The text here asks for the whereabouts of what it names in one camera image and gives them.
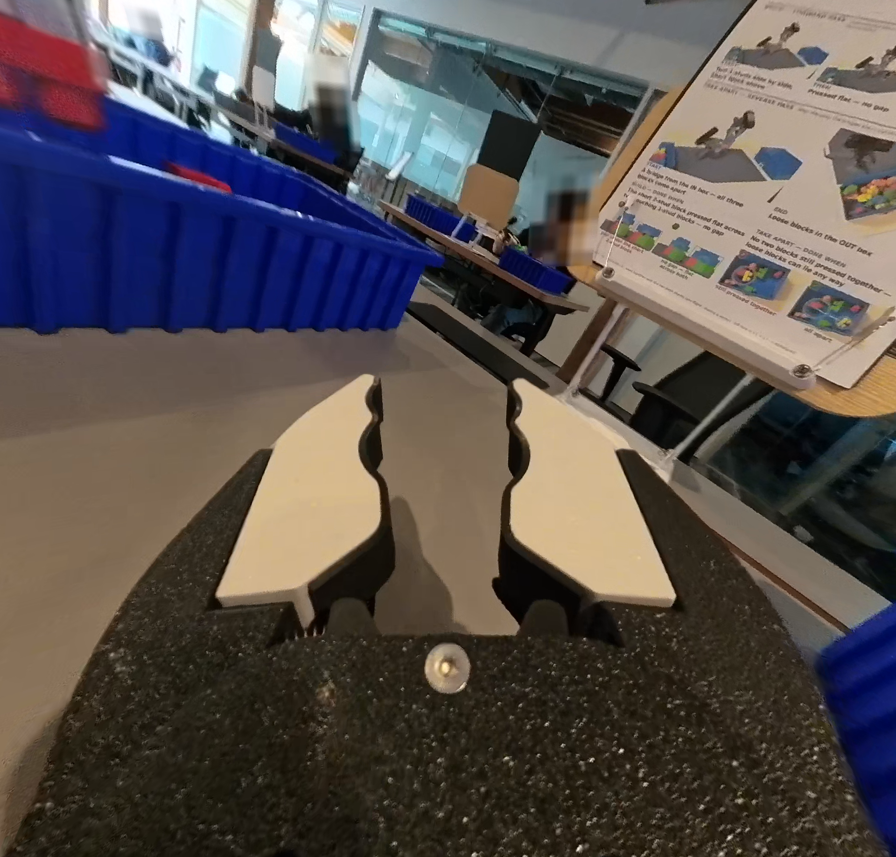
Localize black panel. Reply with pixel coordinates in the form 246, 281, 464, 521
482, 110, 543, 182

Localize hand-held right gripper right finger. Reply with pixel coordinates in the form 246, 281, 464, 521
496, 378, 678, 630

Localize printed instruction poster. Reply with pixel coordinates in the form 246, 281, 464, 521
591, 0, 896, 390

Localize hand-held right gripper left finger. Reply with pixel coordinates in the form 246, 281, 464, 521
214, 372, 396, 630

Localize cardboard panel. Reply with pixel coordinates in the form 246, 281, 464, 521
458, 164, 520, 231

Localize blue plastic bin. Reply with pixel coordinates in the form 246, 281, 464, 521
499, 246, 576, 292
815, 597, 896, 857
405, 194, 478, 233
0, 94, 446, 334
272, 120, 338, 165

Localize brown background table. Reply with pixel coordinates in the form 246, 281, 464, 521
378, 199, 590, 315

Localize clear acrylic sign holder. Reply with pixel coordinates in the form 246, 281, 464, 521
556, 192, 896, 466

